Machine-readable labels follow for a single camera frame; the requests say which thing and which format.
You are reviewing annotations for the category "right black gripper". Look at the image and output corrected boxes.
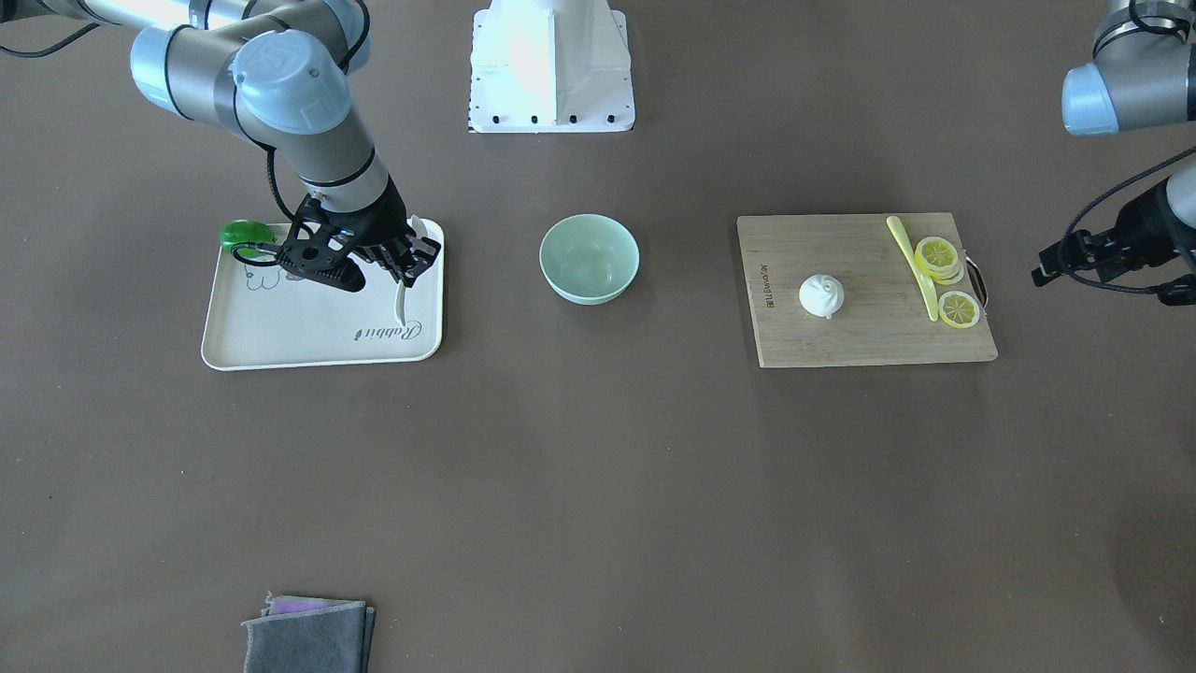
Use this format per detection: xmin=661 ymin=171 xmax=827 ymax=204
xmin=275 ymin=179 xmax=443 ymax=293

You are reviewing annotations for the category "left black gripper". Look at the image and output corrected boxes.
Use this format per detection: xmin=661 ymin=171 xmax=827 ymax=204
xmin=1031 ymin=178 xmax=1195 ymax=306

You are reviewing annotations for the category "white ceramic soup spoon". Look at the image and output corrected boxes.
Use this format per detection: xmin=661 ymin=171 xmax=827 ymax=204
xmin=393 ymin=216 xmax=427 ymax=325

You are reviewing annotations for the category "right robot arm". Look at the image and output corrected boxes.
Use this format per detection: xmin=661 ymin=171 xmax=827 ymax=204
xmin=4 ymin=1 xmax=441 ymax=293

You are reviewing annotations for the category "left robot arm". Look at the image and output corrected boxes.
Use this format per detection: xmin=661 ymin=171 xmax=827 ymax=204
xmin=1031 ymin=1 xmax=1195 ymax=294

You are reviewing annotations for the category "mint green bowl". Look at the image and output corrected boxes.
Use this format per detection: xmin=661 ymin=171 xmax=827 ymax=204
xmin=538 ymin=213 xmax=641 ymax=306

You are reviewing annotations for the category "lower lemon slice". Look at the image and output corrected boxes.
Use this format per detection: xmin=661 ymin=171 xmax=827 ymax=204
xmin=938 ymin=290 xmax=983 ymax=329

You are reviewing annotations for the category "lemon slice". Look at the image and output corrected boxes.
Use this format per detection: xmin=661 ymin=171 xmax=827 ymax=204
xmin=914 ymin=235 xmax=965 ymax=286
xmin=938 ymin=290 xmax=983 ymax=329

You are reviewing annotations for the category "upper lemon slice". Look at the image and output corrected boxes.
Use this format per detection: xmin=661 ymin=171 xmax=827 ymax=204
xmin=914 ymin=235 xmax=965 ymax=286

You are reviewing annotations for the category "yellow plastic knife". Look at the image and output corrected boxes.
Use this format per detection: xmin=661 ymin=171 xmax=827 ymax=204
xmin=886 ymin=216 xmax=939 ymax=322

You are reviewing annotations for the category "cream rabbit serving tray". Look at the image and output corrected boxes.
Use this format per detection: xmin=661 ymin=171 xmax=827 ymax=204
xmin=201 ymin=249 xmax=449 ymax=371

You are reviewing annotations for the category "green lime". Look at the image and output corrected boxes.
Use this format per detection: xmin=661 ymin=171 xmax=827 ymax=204
xmin=219 ymin=219 xmax=275 ymax=253

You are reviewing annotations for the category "wooden cutting board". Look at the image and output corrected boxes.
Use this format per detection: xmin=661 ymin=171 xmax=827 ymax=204
xmin=736 ymin=213 xmax=997 ymax=369

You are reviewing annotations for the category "grey folded cloth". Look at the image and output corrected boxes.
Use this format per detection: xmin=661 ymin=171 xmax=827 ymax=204
xmin=242 ymin=593 xmax=376 ymax=672

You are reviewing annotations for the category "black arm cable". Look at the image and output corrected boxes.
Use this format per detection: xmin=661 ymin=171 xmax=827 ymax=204
xmin=1061 ymin=147 xmax=1196 ymax=296

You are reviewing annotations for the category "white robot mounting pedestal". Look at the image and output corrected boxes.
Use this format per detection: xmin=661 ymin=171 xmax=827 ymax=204
xmin=466 ymin=1 xmax=636 ymax=134

